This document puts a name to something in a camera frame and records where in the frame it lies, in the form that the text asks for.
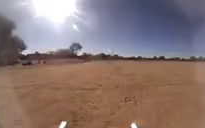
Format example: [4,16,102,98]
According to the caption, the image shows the lone tree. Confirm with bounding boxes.
[69,42,83,56]

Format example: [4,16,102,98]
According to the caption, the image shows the row of trees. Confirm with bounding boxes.
[21,48,205,63]

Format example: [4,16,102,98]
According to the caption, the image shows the robot's own part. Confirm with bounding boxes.
[58,120,68,128]
[130,122,139,128]

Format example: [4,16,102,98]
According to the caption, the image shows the large dark tree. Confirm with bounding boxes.
[0,13,28,67]

